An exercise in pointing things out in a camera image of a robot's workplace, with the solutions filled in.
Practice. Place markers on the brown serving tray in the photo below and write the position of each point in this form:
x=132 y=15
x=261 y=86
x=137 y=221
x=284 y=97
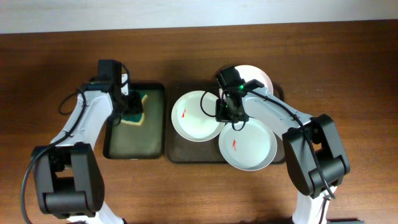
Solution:
x=180 y=150

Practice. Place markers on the green yellow sponge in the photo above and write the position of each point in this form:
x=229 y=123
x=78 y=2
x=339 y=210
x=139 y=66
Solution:
x=136 y=115

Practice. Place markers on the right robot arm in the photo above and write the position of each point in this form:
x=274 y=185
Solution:
x=314 y=154

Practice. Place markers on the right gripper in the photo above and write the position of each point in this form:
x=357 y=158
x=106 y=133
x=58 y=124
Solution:
x=220 y=116

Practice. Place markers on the white plate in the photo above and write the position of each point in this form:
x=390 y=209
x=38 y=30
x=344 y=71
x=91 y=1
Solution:
x=249 y=72
x=191 y=116
x=248 y=146

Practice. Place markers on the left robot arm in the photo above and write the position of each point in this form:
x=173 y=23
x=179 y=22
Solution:
x=68 y=181

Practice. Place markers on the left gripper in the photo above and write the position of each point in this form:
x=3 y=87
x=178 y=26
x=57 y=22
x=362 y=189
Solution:
x=134 y=104

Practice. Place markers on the black water tray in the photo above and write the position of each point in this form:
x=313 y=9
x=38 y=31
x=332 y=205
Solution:
x=125 y=141

